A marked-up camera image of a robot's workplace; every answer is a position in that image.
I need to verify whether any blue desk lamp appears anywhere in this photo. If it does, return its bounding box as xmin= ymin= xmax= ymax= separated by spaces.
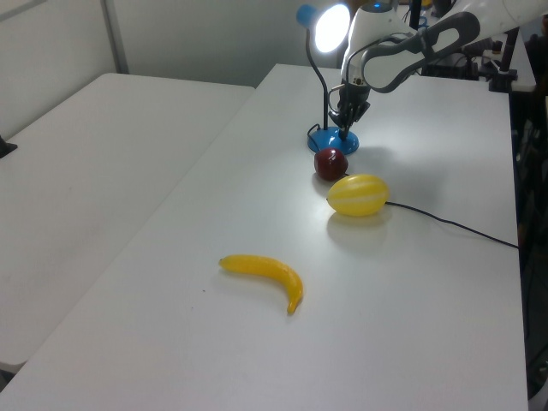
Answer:
xmin=295 ymin=3 xmax=360 ymax=156

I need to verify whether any yellow toy banana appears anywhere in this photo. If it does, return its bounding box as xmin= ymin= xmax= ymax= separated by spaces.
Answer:
xmin=218 ymin=253 xmax=305 ymax=316

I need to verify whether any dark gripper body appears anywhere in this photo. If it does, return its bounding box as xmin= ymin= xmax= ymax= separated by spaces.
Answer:
xmin=335 ymin=80 xmax=372 ymax=116

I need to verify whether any black lamp power cable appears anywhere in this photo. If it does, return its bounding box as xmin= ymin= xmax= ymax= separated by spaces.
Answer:
xmin=307 ymin=122 xmax=521 ymax=250

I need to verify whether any yellow striped toy melon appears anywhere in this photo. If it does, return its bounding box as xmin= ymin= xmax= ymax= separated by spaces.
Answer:
xmin=326 ymin=172 xmax=390 ymax=218

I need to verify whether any red toy apple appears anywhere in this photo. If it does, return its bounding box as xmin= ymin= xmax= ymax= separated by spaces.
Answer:
xmin=313 ymin=147 xmax=349 ymax=182

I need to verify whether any black clamp mount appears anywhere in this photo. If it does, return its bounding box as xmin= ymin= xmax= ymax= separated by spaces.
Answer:
xmin=0 ymin=134 xmax=19 ymax=160

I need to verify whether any black clamp with pole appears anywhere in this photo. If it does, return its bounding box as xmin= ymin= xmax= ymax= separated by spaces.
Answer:
xmin=489 ymin=25 xmax=520 ymax=93

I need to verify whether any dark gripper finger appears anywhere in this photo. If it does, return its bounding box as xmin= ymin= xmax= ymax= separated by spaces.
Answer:
xmin=328 ymin=109 xmax=353 ymax=142
xmin=348 ymin=103 xmax=371 ymax=130

